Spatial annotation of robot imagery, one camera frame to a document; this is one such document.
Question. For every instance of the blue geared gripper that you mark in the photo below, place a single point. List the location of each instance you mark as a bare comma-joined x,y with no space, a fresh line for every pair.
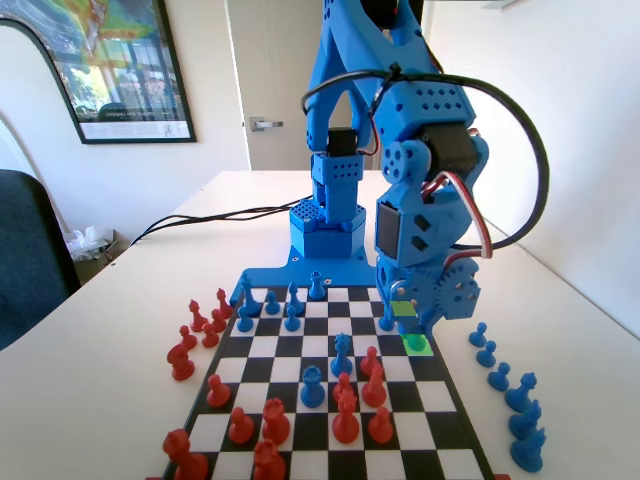
419,296

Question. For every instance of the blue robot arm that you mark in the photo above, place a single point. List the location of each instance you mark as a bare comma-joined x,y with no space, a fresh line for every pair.
430,100

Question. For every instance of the blue chess pawn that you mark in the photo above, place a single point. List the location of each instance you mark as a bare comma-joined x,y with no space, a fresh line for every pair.
478,335
244,321
385,324
270,303
486,354
499,377
290,321

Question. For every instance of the red chess pawn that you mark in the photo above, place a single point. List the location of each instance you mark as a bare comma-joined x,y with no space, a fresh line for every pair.
370,357
186,334
218,392
210,337
381,427
344,382
241,427
217,321

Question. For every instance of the red chess bishop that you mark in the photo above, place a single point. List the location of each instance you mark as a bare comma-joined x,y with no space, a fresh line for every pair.
373,387
196,317
223,304

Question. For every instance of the blue chess queen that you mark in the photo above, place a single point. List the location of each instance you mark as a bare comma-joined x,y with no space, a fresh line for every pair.
341,355

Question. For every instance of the blue chess rook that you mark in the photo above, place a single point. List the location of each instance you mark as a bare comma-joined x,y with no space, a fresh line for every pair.
312,387
315,286

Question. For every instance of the red chess queen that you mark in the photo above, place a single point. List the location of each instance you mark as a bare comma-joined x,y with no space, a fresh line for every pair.
345,420

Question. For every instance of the blue chess bishop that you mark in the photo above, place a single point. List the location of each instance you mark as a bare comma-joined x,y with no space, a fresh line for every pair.
293,296
521,395

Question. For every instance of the blue chess knight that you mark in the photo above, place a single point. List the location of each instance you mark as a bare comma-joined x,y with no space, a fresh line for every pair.
529,450
525,422

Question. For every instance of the blue chess king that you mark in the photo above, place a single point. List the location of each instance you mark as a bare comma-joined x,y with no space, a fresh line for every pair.
247,297

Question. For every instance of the red chess rook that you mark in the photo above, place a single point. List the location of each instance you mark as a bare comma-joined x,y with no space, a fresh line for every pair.
269,462
275,422

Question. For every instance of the red chess knight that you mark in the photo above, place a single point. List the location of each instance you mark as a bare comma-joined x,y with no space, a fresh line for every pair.
180,362

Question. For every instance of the red chess king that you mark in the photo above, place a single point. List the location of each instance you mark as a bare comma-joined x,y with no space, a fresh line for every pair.
182,455

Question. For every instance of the black white chessboard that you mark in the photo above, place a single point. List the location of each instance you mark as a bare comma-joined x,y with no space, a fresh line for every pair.
285,370

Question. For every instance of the black zip tie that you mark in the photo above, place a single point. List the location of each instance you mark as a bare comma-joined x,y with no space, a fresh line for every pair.
395,70

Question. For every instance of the white door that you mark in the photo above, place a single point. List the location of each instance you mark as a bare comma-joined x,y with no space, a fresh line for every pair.
275,75

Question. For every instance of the cardboard box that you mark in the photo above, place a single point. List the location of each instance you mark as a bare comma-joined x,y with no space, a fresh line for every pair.
115,255

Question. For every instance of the crumpled white plastic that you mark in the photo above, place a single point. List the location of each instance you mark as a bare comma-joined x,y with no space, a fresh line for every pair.
87,240

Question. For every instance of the black framed poster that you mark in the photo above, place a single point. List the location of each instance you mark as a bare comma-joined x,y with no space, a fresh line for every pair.
125,65

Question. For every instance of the dark blue chair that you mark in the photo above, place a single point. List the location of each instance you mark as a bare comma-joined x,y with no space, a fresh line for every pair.
30,260

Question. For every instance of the blue base plate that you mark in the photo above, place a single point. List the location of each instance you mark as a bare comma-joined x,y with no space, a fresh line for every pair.
280,275

